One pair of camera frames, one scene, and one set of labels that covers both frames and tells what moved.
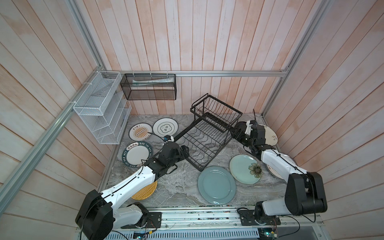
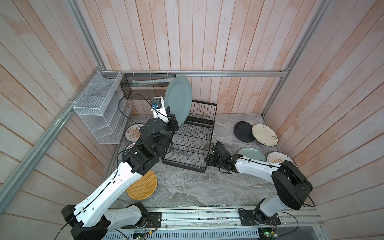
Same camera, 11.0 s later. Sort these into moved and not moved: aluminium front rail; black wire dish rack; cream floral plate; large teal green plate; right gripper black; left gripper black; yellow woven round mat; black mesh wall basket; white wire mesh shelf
Moved: left gripper black; right gripper black; large teal green plate; black wire dish rack
Not moved: aluminium front rail; white wire mesh shelf; cream floral plate; black mesh wall basket; yellow woven round mat
